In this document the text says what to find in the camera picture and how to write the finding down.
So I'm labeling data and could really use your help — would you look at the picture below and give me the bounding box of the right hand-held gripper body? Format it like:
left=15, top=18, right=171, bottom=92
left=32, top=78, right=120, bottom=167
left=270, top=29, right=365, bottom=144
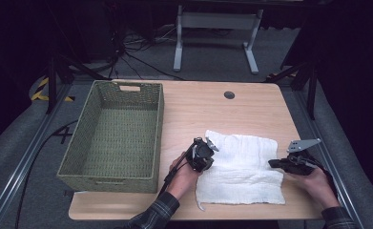
left=285, top=137, right=322, bottom=177

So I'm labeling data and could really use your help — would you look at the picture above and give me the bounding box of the person's right hand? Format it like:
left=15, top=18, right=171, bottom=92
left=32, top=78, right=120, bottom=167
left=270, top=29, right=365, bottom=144
left=285, top=166, right=341, bottom=211

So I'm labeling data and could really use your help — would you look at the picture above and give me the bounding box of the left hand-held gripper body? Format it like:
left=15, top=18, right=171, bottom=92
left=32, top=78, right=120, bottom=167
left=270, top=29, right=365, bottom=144
left=187, top=136, right=220, bottom=170

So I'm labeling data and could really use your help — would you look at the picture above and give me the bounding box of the black metal stand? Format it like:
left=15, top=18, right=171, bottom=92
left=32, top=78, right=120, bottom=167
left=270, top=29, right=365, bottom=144
left=45, top=53, right=109, bottom=115
left=264, top=60, right=319, bottom=121

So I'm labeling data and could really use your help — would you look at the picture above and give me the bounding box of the person's left hand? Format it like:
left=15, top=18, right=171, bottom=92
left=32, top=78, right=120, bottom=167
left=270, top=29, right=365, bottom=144
left=166, top=156, right=205, bottom=201

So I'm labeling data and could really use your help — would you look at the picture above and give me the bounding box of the long black floor cable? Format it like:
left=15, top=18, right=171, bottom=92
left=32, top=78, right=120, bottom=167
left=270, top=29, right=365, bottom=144
left=13, top=118, right=80, bottom=229

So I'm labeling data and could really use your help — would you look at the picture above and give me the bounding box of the yellow black floor tape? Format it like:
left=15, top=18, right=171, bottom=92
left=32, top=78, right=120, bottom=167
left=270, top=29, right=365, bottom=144
left=31, top=76, right=75, bottom=103

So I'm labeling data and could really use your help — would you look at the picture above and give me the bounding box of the left hand-held gripper black cable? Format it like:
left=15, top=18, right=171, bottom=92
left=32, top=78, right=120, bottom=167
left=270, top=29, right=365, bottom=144
left=157, top=141, right=198, bottom=196

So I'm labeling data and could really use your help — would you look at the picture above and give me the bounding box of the aluminium floor rail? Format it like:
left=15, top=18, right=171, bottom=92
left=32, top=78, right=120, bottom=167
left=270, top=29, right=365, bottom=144
left=293, top=90, right=366, bottom=229
left=0, top=83, right=74, bottom=229

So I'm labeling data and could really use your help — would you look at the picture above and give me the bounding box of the white cloth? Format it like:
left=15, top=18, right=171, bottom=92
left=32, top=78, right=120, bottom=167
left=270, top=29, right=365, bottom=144
left=195, top=129, right=287, bottom=212

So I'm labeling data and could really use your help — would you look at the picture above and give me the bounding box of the green woven basket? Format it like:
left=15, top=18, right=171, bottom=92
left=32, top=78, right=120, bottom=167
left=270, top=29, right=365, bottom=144
left=56, top=79, right=165, bottom=194

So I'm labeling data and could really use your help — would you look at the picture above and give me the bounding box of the white metal desk frame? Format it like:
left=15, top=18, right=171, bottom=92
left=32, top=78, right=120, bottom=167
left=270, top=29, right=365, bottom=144
left=173, top=4, right=264, bottom=75

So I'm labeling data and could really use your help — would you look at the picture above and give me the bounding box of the right hand-held gripper black cable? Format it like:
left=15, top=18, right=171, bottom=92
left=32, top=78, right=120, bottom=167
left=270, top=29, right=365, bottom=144
left=304, top=156, right=340, bottom=198

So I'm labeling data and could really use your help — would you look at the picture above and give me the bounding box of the hand-held gripper black cable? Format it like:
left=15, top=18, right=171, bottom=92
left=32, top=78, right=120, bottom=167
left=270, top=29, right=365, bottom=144
left=304, top=156, right=340, bottom=198
left=157, top=141, right=198, bottom=196

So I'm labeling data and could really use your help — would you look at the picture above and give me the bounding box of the bundle of floor cables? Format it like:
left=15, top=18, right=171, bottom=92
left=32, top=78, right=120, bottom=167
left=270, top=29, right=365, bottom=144
left=107, top=23, right=186, bottom=81

